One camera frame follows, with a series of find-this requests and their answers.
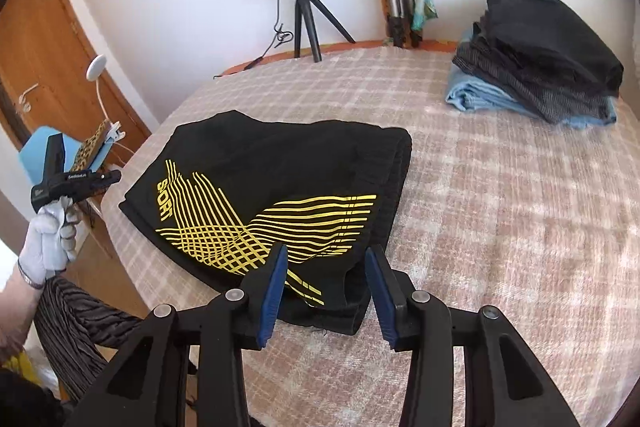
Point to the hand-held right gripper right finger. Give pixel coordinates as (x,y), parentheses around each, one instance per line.
(382,299)

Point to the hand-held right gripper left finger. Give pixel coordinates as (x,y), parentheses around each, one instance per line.
(272,299)

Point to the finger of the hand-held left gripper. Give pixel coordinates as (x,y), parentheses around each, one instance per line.
(102,181)

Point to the black pants with yellow print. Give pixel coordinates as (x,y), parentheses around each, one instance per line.
(280,167)

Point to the person's left forearm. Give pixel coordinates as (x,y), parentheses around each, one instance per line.
(14,307)

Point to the grey folded pants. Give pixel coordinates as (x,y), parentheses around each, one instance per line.
(540,94)

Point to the plain black folded pants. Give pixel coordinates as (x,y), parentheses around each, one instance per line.
(545,37)

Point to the person's left hand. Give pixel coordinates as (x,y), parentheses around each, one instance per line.
(47,242)

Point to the leopard print cloth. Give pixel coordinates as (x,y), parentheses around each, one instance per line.
(87,149)

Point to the blue chair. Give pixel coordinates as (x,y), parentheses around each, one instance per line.
(35,152)

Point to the white clip lamp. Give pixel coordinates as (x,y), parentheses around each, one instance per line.
(96,68)

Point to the plaid blanket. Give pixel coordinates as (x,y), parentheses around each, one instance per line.
(500,232)

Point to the person's striped garment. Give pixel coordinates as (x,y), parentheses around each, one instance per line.
(75,327)

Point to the wooden door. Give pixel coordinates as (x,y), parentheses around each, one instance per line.
(55,37)

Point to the light blue folded jeans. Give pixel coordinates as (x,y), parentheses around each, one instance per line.
(475,94)

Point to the orange bed sheet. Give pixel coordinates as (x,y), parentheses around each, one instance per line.
(350,48)

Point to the black mini tripod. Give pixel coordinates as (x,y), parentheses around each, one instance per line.
(304,7)

